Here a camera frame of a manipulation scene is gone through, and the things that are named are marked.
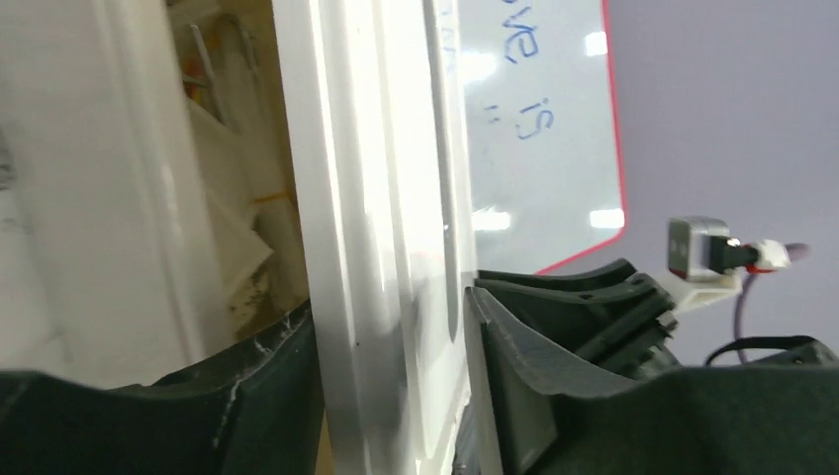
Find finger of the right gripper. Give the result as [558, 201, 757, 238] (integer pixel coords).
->
[475, 259, 677, 361]

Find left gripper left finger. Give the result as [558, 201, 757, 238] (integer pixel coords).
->
[1, 303, 325, 474]

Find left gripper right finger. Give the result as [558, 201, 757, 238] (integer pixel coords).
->
[466, 288, 838, 474]

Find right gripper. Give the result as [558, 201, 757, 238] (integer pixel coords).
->
[628, 328, 839, 385]

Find small clear zip bag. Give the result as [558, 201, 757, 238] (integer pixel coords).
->
[185, 99, 273, 296]

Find metal crucible tongs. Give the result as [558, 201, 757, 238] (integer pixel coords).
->
[169, 2, 261, 130]

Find white bin lid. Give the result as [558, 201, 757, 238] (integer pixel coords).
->
[272, 1, 476, 474]

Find pink framed whiteboard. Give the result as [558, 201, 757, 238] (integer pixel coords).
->
[459, 0, 626, 273]

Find beige plastic storage bin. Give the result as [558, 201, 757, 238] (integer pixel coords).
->
[1, 1, 309, 388]

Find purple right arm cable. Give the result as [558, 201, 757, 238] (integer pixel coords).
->
[730, 242, 812, 365]

